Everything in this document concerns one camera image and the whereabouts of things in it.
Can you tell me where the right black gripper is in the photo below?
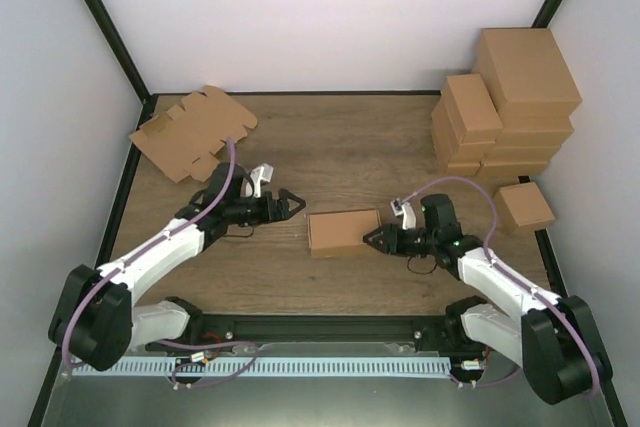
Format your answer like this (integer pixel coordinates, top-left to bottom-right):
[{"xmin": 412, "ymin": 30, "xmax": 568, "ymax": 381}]
[{"xmin": 364, "ymin": 223, "xmax": 438, "ymax": 258}]

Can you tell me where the purple cable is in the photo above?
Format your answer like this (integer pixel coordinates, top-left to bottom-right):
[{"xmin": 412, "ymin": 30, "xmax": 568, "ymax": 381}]
[
  {"xmin": 399, "ymin": 176, "xmax": 604, "ymax": 398},
  {"xmin": 62, "ymin": 136, "xmax": 261, "ymax": 391}
]

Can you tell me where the large top folded box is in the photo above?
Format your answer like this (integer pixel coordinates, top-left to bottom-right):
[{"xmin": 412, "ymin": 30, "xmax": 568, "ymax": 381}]
[{"xmin": 473, "ymin": 28, "xmax": 582, "ymax": 120}]

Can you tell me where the large folded box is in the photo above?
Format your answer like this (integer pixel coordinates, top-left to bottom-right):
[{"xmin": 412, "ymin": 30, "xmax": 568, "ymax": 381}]
[
  {"xmin": 485, "ymin": 145, "xmax": 561, "ymax": 163},
  {"xmin": 476, "ymin": 161, "xmax": 549, "ymax": 177},
  {"xmin": 473, "ymin": 28, "xmax": 582, "ymax": 120},
  {"xmin": 496, "ymin": 117, "xmax": 574, "ymax": 147}
]

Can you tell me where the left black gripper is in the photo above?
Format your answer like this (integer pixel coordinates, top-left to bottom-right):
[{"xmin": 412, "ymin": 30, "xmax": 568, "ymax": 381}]
[{"xmin": 227, "ymin": 190, "xmax": 307, "ymax": 227}]

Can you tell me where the medium top folded box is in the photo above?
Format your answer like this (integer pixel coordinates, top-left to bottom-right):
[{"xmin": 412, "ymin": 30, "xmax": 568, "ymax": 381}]
[{"xmin": 441, "ymin": 73, "xmax": 503, "ymax": 144}]

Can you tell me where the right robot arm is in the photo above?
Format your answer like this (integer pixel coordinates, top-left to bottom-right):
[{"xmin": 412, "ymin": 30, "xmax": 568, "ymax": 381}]
[{"xmin": 363, "ymin": 194, "xmax": 613, "ymax": 405}]

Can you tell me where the stack of cardboard blanks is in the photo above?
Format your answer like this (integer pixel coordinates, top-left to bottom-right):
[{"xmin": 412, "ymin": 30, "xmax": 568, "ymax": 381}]
[{"xmin": 130, "ymin": 85, "xmax": 258, "ymax": 183}]

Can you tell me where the light blue slotted cable duct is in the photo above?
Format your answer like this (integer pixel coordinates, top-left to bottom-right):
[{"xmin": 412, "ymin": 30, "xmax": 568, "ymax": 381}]
[{"xmin": 73, "ymin": 357, "xmax": 451, "ymax": 379}]

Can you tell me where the large bottom folded box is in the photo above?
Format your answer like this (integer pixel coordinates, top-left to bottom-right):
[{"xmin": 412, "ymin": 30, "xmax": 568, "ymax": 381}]
[{"xmin": 476, "ymin": 161, "xmax": 549, "ymax": 177}]

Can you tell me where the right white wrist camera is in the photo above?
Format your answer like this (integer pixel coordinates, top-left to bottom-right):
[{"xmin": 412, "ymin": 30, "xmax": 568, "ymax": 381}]
[{"xmin": 390, "ymin": 198, "xmax": 417, "ymax": 230}]

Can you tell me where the black aluminium frame rail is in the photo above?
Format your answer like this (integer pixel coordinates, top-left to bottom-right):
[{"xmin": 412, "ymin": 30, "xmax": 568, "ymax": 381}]
[{"xmin": 59, "ymin": 314, "xmax": 594, "ymax": 343}]

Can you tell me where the medium lower folded box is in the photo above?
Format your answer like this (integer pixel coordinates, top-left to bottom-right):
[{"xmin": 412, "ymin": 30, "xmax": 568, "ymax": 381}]
[{"xmin": 431, "ymin": 101, "xmax": 495, "ymax": 164}]

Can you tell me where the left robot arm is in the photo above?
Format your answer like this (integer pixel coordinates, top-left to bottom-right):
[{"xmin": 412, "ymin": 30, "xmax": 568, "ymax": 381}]
[{"xmin": 48, "ymin": 163, "xmax": 306, "ymax": 371}]

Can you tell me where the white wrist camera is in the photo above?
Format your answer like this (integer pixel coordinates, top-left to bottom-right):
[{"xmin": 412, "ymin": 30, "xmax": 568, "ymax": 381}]
[
  {"xmin": 390, "ymin": 198, "xmax": 417, "ymax": 230},
  {"xmin": 245, "ymin": 163, "xmax": 274, "ymax": 198}
]

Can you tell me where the medium folded box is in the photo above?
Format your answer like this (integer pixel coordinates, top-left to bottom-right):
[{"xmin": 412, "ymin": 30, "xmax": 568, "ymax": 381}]
[
  {"xmin": 434, "ymin": 138, "xmax": 480, "ymax": 176},
  {"xmin": 441, "ymin": 73, "xmax": 503, "ymax": 144},
  {"xmin": 431, "ymin": 101, "xmax": 495, "ymax": 164}
]

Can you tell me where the small folded box right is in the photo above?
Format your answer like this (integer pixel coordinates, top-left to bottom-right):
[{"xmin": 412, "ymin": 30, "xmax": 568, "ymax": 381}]
[{"xmin": 494, "ymin": 182, "xmax": 556, "ymax": 235}]

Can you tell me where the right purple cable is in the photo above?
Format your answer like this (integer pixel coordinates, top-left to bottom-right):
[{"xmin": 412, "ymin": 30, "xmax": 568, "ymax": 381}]
[{"xmin": 399, "ymin": 176, "xmax": 604, "ymax": 398}]

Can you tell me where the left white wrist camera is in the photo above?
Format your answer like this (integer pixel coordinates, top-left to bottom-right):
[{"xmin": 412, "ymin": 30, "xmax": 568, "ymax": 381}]
[{"xmin": 245, "ymin": 163, "xmax": 274, "ymax": 198}]

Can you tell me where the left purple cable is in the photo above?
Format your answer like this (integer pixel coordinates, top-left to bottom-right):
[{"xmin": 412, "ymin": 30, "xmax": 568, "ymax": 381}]
[{"xmin": 62, "ymin": 136, "xmax": 261, "ymax": 391}]

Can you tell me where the cardboard box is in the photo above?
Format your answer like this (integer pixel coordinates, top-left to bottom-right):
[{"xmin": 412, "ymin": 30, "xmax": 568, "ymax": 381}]
[{"xmin": 308, "ymin": 209, "xmax": 381, "ymax": 259}]

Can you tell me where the medium bottom folded box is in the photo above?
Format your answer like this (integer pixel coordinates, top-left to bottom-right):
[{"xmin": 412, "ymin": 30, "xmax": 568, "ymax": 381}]
[{"xmin": 434, "ymin": 138, "xmax": 480, "ymax": 176}]

